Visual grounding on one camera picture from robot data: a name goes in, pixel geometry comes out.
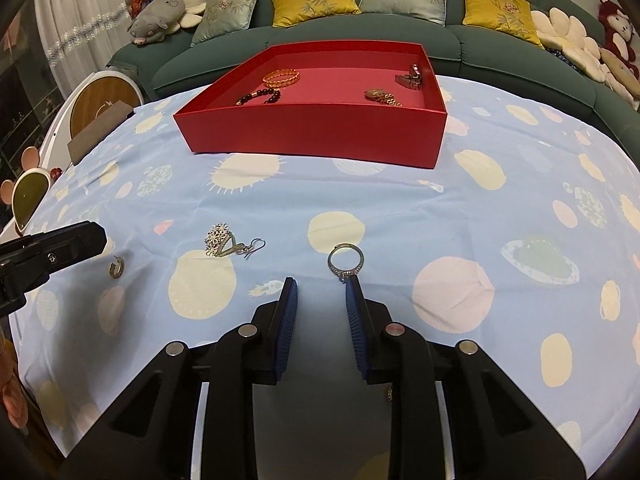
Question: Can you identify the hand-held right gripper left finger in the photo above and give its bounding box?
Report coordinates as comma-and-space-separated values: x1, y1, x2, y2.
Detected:
60, 276, 299, 480

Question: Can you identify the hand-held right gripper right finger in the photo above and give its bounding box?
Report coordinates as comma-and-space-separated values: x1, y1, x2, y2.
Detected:
344, 276, 587, 480

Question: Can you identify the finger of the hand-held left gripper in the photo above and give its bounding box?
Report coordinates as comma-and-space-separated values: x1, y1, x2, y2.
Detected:
0, 220, 107, 318

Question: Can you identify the silver ring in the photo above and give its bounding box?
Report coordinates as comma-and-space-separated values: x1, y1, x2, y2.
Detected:
327, 243, 365, 283

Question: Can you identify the red cardboard box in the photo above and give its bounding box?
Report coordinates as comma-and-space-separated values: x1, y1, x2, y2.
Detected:
173, 42, 448, 170

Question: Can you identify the dark bead bracelet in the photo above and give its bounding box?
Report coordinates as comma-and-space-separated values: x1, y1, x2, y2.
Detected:
235, 88, 282, 107

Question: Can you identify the gold wristwatch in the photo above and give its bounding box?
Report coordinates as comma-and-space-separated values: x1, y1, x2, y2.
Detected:
363, 88, 402, 107

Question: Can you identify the gold chain bracelet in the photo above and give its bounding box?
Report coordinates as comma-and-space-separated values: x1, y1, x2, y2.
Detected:
262, 69, 301, 88

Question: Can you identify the silver wristwatch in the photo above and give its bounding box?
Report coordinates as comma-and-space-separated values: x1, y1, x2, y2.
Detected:
395, 62, 425, 90

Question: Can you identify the white mirror with round ears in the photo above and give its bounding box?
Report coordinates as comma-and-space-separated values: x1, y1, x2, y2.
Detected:
0, 146, 65, 237

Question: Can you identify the snowflake drop earring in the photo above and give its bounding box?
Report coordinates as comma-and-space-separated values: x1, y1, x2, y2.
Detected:
204, 222, 267, 261

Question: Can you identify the light blue printed tablecloth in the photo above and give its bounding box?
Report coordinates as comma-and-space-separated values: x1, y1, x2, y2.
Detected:
7, 72, 640, 480

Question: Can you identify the dark display cabinet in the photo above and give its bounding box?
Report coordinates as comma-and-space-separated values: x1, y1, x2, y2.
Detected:
0, 15, 68, 181

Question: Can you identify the white device with wooden disc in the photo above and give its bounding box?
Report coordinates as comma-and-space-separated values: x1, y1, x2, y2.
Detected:
42, 69, 146, 161

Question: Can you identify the white sheer curtain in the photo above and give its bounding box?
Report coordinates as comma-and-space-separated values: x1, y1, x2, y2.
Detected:
32, 0, 146, 101

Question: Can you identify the grey pig plush toy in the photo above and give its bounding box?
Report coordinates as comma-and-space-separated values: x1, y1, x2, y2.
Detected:
126, 0, 188, 47

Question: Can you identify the green sofa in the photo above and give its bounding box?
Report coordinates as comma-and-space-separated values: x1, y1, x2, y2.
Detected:
105, 0, 640, 151

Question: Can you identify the dark blue patterned cushion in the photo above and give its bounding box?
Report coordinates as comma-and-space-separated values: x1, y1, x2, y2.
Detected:
547, 47, 581, 68

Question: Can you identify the cream flower-shaped cushion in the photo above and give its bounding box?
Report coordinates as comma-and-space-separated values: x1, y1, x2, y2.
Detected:
530, 7, 613, 83

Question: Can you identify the beige cookie-shaped plush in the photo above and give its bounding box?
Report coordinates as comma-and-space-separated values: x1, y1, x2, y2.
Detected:
597, 49, 640, 98

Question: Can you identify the red monkey plush toy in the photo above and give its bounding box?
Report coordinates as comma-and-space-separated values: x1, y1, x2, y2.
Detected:
597, 0, 640, 66

